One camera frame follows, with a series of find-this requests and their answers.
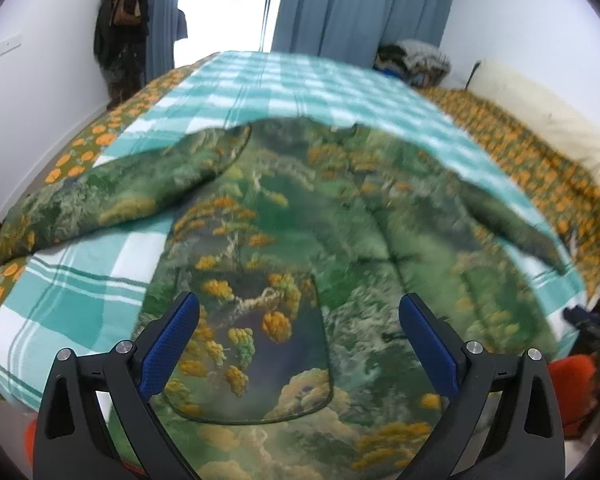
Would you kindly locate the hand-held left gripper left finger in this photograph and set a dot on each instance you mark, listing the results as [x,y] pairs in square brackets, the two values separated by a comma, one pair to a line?
[172,340]

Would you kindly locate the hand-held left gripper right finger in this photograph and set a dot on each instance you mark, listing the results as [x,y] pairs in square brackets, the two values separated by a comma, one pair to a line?
[427,345]

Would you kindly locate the green tree print hoodie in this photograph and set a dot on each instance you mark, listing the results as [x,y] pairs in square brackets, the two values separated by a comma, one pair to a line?
[280,210]

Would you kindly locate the pile of dark grey clothes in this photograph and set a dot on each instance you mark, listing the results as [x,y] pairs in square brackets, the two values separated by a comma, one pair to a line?
[414,60]

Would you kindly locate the dark hanging clothes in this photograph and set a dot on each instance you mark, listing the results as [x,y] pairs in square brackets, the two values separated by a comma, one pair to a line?
[122,35]

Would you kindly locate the orange cloth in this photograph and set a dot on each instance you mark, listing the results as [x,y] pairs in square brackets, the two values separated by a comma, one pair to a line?
[572,385]

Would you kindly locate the orange floral bedsheet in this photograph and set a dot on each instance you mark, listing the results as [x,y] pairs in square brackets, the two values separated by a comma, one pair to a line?
[529,155]

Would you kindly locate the cream cushion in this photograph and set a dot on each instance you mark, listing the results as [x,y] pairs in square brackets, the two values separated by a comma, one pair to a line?
[544,105]

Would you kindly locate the teal checked blanket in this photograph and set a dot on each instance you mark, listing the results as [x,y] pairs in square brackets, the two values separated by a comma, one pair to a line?
[290,90]

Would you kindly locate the narrow blue curtain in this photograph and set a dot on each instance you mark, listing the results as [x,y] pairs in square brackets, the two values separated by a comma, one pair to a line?
[162,15]

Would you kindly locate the wide blue curtain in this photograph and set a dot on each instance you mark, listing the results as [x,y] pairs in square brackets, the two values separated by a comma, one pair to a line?
[360,5]

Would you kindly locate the white wall plate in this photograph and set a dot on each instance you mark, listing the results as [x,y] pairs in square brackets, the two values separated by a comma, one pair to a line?
[2,49]

